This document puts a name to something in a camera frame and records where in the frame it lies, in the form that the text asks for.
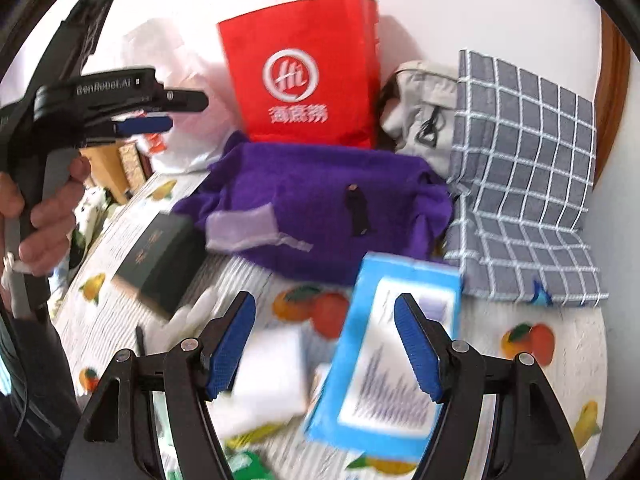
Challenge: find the white plastic shopping bag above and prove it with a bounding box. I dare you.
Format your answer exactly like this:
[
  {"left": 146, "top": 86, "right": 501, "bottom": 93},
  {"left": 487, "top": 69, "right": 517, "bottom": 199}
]
[{"left": 122, "top": 20, "right": 239, "bottom": 174}]

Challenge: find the beige canvas bag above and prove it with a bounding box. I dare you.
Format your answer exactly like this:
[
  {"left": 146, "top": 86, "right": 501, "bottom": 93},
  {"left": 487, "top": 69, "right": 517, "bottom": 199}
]
[{"left": 380, "top": 60, "right": 458, "bottom": 179}]

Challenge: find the white sponge block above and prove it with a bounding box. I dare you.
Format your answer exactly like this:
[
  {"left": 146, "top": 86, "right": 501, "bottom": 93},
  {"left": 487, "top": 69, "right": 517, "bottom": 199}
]
[{"left": 208, "top": 326, "right": 309, "bottom": 440}]

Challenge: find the person's left hand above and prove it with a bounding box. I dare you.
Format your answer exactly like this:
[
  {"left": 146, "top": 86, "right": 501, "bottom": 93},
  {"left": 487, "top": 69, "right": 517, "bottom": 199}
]
[{"left": 18, "top": 156, "right": 91, "bottom": 276}]

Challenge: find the red paper shopping bag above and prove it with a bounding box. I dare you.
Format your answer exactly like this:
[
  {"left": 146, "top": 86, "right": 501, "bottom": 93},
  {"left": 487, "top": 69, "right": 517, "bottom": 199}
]
[{"left": 218, "top": 0, "right": 381, "bottom": 148}]

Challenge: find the purple fleece blanket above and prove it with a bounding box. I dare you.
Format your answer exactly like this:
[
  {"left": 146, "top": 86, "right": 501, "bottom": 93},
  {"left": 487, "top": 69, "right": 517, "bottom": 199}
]
[{"left": 172, "top": 132, "right": 452, "bottom": 286}]

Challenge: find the blue tissue pack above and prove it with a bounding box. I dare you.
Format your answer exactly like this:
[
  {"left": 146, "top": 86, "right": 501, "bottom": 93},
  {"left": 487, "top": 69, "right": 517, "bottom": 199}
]
[{"left": 305, "top": 252, "right": 461, "bottom": 463}]

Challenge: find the wooden headboard furniture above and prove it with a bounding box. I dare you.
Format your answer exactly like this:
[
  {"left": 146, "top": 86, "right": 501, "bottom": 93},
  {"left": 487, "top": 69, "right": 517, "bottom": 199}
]
[{"left": 80, "top": 141, "right": 153, "bottom": 205}]

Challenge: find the dark box with gold end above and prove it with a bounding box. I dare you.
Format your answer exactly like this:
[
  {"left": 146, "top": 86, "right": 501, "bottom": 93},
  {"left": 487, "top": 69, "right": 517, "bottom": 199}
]
[{"left": 112, "top": 212, "right": 207, "bottom": 320}]

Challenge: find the grey plaid pillow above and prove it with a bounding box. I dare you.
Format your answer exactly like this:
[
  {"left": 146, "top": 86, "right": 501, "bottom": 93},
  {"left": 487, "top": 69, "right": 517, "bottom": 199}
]
[{"left": 445, "top": 50, "right": 608, "bottom": 307}]

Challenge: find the green wet wipes pack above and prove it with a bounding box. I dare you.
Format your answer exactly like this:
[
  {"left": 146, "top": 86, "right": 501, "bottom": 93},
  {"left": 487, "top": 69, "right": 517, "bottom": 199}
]
[{"left": 227, "top": 451, "right": 276, "bottom": 480}]

